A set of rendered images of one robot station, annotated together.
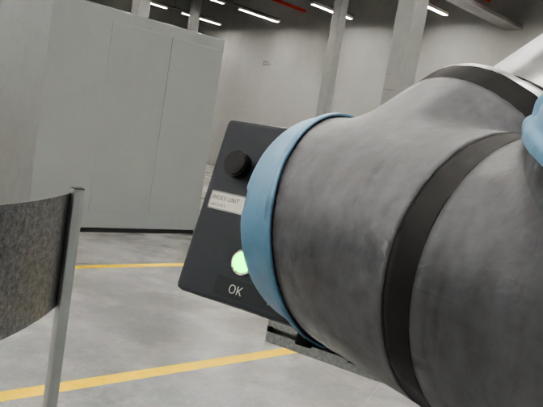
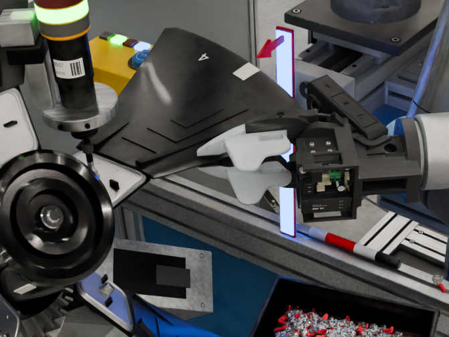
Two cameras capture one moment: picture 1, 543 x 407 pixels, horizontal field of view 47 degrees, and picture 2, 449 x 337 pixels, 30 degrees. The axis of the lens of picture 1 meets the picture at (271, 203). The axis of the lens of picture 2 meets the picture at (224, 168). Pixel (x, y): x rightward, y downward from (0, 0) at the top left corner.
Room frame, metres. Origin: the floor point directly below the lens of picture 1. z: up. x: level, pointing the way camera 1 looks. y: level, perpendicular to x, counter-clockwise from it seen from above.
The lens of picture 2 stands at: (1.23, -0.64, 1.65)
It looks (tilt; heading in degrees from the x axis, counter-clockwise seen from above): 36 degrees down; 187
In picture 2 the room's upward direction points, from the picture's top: 4 degrees counter-clockwise
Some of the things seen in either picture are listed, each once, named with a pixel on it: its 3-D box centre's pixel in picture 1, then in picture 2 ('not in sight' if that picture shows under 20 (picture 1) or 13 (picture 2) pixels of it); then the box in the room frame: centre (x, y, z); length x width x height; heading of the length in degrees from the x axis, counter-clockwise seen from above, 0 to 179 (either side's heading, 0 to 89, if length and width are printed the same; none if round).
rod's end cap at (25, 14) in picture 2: not in sight; (23, 23); (0.60, -0.89, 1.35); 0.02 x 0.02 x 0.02; 4
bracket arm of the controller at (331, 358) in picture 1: (373, 359); not in sight; (0.60, -0.13, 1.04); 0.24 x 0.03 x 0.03; 59
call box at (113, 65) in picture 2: not in sight; (127, 84); (0.13, -0.92, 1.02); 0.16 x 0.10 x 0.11; 59
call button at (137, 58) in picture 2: not in sight; (145, 59); (0.16, -0.89, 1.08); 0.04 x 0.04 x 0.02
